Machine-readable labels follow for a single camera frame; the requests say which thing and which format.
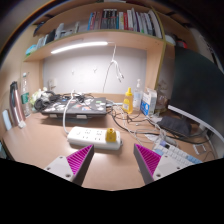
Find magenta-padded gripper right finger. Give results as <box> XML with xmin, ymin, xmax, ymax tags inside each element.
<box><xmin>133</xmin><ymin>143</ymin><xmax>188</xmax><ymax>185</ymax></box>

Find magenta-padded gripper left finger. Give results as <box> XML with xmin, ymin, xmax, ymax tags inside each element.
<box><xmin>44</xmin><ymin>144</ymin><xmax>95</xmax><ymax>187</ymax></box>

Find yellow charger block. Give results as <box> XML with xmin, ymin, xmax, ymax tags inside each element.
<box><xmin>105</xmin><ymin>127</ymin><xmax>118</xmax><ymax>144</ymax></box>

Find white and blue keyboard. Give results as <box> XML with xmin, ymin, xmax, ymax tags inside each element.
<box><xmin>153</xmin><ymin>141</ymin><xmax>203</xmax><ymax>169</ymax></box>

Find white power strip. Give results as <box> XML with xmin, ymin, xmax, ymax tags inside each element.
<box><xmin>66</xmin><ymin>125</ymin><xmax>124</xmax><ymax>151</ymax></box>

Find black pouch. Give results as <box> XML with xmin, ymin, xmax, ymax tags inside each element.
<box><xmin>157</xmin><ymin>115</ymin><xmax>192</xmax><ymax>138</ymax></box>

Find dark laptop with stickers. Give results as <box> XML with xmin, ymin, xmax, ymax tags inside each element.
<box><xmin>40</xmin><ymin>96</ymin><xmax>109</xmax><ymax>120</ymax></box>

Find blue and white carton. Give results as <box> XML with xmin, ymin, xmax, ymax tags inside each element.
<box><xmin>140</xmin><ymin>87</ymin><xmax>158</xmax><ymax>117</ymax></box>

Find black headphones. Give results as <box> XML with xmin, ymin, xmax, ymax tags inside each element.
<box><xmin>33</xmin><ymin>91</ymin><xmax>63</xmax><ymax>112</ymax></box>

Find yellow squeeze bottle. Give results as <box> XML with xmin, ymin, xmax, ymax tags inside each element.
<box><xmin>122</xmin><ymin>87</ymin><xmax>134</xmax><ymax>115</ymax></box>

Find clear pump dispenser bottle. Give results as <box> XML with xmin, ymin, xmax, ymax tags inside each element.
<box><xmin>132</xmin><ymin>78</ymin><xmax>144</xmax><ymax>112</ymax></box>

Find clear green-labelled water bottle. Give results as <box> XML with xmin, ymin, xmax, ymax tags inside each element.
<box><xmin>20</xmin><ymin>72</ymin><xmax>33</xmax><ymax>118</ymax></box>

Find dark red upright case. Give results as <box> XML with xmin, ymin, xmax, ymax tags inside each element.
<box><xmin>9</xmin><ymin>80</ymin><xmax>27</xmax><ymax>129</ymax></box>

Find dark computer monitor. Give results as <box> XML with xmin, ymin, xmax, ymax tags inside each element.
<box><xmin>167</xmin><ymin>45</ymin><xmax>224</xmax><ymax>144</ymax></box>

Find white light bar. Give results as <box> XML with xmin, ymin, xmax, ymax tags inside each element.
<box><xmin>50</xmin><ymin>41</ymin><xmax>109</xmax><ymax>55</ymax></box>

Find wooden shelf unit with books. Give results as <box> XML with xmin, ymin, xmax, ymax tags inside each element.
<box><xmin>23</xmin><ymin>1</ymin><xmax>175</xmax><ymax>91</ymax></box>

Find thick black cable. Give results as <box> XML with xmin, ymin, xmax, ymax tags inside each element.
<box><xmin>109</xmin><ymin>106</ymin><xmax>209</xmax><ymax>146</ymax></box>

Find white power strip cable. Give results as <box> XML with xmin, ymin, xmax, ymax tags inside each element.
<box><xmin>62</xmin><ymin>89</ymin><xmax>77</xmax><ymax>136</ymax></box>

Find tangled white cable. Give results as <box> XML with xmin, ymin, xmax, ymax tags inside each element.
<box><xmin>113</xmin><ymin>103</ymin><xmax>169</xmax><ymax>145</ymax></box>

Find hanging white cable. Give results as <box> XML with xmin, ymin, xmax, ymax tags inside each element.
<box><xmin>102</xmin><ymin>44</ymin><xmax>125</xmax><ymax>94</ymax></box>

